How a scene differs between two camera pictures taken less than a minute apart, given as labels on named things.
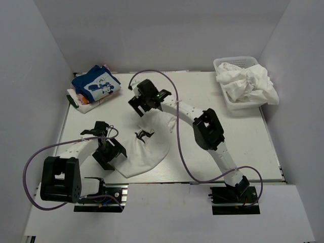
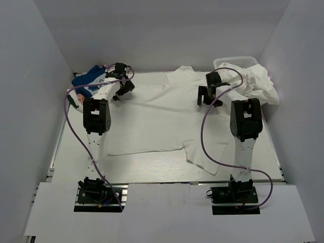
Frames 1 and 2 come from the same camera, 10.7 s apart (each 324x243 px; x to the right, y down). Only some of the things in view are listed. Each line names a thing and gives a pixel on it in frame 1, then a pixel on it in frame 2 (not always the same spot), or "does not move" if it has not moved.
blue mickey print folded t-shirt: x=97 y=84 does not move
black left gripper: x=116 y=149 → x=128 y=86
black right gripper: x=147 y=108 → x=202 y=90
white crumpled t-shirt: x=252 y=83 does not move
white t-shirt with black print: x=146 y=145 → x=164 y=116
